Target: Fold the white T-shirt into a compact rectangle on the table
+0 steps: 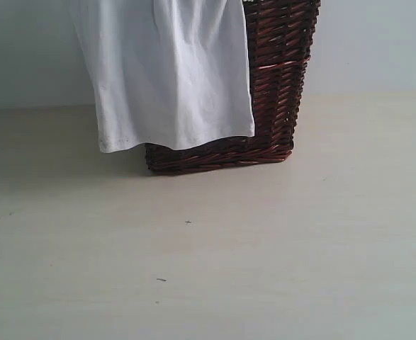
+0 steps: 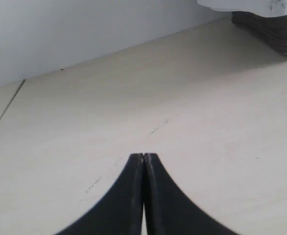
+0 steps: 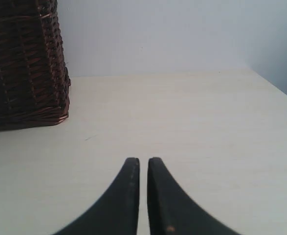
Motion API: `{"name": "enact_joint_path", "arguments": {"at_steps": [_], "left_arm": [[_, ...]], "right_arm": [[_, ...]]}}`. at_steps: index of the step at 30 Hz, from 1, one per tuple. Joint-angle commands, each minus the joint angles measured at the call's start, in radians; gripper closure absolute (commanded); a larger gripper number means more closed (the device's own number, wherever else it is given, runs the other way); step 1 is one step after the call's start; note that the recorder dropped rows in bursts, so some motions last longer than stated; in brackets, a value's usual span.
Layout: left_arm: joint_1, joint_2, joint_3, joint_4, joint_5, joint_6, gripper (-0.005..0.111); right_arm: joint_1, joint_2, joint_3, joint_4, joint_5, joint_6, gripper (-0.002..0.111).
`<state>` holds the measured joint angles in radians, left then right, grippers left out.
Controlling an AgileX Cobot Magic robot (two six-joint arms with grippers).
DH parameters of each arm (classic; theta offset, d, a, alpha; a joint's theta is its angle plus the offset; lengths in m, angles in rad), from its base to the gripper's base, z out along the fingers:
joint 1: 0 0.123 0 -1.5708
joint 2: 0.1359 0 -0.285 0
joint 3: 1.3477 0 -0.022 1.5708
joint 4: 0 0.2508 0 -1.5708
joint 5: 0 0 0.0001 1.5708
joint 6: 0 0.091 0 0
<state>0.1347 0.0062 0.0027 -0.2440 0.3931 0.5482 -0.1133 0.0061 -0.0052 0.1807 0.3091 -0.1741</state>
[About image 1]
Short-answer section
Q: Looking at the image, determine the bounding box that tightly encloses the white t-shirt with red lettering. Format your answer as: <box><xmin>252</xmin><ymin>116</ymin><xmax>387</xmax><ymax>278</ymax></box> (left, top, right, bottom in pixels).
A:
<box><xmin>70</xmin><ymin>0</ymin><xmax>255</xmax><ymax>153</ymax></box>

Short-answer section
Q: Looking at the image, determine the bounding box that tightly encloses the dark brown wicker basket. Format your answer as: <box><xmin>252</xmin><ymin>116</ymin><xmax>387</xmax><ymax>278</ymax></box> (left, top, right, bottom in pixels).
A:
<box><xmin>145</xmin><ymin>0</ymin><xmax>320</xmax><ymax>174</ymax></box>

